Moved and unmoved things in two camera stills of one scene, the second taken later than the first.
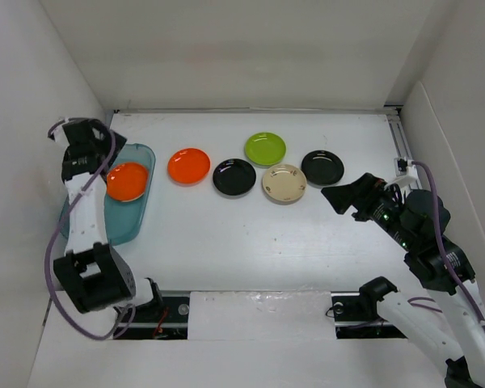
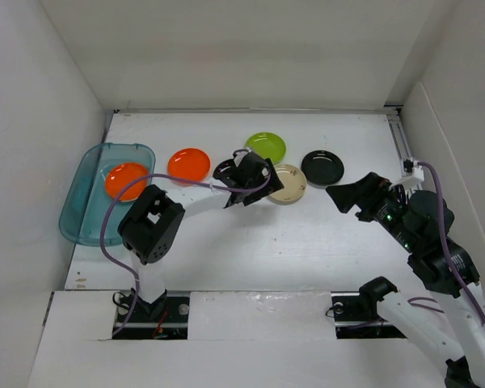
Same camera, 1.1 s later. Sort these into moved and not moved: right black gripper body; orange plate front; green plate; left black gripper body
Moved: left black gripper body
Not moved: orange plate front; green plate; right black gripper body
